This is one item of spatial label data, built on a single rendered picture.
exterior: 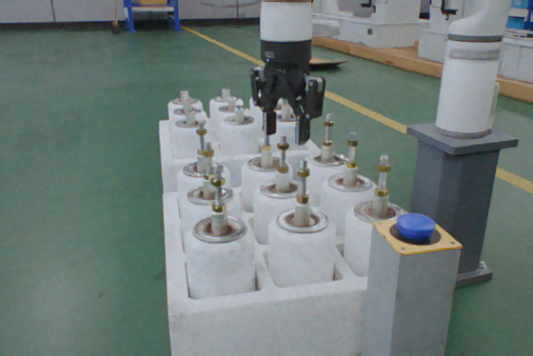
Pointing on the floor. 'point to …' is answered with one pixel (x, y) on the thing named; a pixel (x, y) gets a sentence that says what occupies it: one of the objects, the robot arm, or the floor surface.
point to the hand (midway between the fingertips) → (286, 131)
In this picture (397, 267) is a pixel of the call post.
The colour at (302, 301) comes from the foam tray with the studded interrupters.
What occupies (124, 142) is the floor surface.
